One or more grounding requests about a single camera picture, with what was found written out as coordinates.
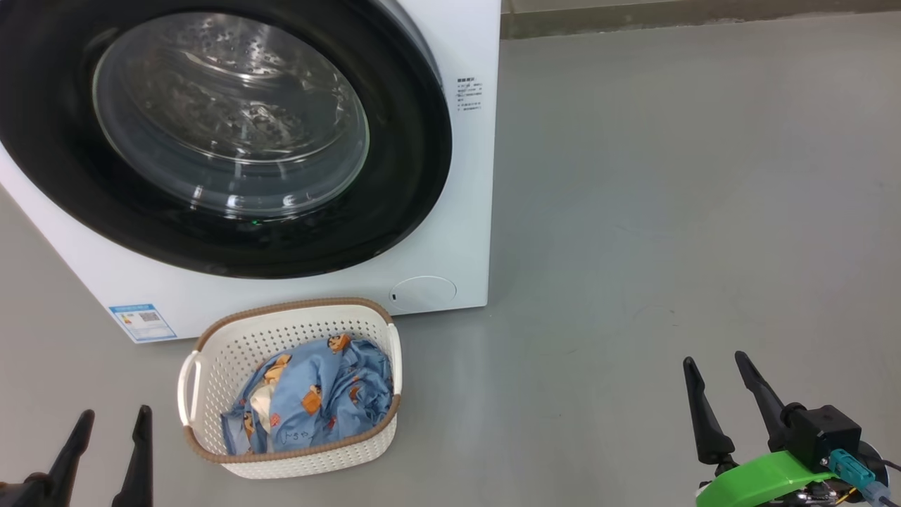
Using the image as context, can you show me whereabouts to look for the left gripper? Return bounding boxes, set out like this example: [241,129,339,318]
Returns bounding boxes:
[0,405,153,507]

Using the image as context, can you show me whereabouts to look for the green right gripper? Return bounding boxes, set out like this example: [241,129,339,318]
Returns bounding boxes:
[682,351,842,507]

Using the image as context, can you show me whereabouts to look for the blue cartoon print garment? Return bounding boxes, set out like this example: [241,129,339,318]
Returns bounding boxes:
[221,333,393,456]

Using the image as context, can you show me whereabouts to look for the black round glass washer door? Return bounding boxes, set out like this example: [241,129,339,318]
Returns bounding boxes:
[0,0,453,279]

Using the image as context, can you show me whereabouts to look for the white perforated basket brown rim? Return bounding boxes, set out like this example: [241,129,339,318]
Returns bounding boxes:
[177,297,403,480]

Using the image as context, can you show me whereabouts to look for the white front-load washing machine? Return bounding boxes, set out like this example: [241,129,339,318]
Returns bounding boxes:
[0,0,502,344]

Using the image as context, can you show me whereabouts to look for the blue energy label sticker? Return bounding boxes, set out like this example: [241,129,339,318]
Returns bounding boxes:
[109,303,177,343]

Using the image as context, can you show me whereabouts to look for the round white filter cover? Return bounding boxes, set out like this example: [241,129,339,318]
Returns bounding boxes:
[389,276,457,311]

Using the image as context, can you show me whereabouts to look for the printed warning text label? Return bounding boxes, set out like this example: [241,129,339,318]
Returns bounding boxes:
[456,77,484,113]

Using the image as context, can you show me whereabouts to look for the black cable teal connector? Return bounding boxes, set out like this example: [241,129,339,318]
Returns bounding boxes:
[828,451,901,507]

